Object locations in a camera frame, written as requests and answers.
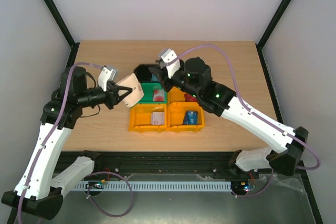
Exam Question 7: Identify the blue card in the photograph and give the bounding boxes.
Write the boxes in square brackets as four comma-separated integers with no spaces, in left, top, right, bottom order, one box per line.
[183,110,198,125]

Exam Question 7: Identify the yellow bin front left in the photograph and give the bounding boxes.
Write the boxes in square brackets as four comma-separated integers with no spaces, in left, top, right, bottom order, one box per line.
[129,103,167,133]

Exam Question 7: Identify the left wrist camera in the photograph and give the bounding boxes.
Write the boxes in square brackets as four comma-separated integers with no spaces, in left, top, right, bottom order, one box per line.
[98,65,118,91]

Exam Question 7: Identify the teal card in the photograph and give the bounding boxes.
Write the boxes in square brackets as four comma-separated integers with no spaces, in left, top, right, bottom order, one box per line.
[151,74,160,83]

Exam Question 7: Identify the yellow bin front right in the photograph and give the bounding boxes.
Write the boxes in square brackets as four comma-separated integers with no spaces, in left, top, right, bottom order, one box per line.
[167,102,205,133]

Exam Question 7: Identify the yellow bin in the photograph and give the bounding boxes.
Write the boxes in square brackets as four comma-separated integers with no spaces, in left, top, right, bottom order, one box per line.
[129,103,167,133]
[167,102,205,133]
[167,87,186,104]

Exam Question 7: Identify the green bin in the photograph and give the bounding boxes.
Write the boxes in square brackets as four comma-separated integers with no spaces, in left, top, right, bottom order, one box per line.
[138,83,167,104]

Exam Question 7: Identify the grey cable duct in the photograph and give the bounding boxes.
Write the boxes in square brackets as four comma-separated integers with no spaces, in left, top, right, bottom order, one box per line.
[71,181,232,192]

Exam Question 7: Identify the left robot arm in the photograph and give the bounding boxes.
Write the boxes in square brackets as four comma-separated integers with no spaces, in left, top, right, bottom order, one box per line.
[1,62,143,223]

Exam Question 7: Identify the black bin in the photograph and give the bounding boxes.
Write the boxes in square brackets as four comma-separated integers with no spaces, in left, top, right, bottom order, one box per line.
[133,64,163,83]

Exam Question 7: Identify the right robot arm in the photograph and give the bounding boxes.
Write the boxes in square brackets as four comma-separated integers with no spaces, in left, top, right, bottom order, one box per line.
[149,57,309,178]

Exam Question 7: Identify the black aluminium frame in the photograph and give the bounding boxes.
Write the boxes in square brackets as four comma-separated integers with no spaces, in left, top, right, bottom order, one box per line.
[44,0,323,223]

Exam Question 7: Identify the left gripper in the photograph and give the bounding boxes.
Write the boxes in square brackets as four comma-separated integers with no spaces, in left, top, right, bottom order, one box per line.
[78,82,132,110]

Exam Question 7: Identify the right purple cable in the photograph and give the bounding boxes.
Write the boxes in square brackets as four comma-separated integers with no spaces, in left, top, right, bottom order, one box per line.
[167,44,321,199]

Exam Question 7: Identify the red white card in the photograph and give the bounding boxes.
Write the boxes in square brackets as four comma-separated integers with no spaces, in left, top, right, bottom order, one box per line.
[152,89,165,103]

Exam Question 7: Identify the yellow bin back right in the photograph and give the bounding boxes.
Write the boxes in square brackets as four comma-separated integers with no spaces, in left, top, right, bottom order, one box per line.
[167,87,186,104]

